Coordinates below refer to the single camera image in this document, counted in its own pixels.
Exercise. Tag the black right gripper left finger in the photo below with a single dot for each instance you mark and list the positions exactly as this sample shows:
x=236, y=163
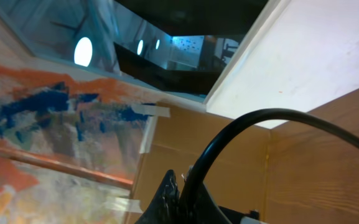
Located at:
x=163, y=206

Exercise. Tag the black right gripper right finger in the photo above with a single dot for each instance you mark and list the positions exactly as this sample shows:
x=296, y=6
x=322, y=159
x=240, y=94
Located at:
x=206, y=211

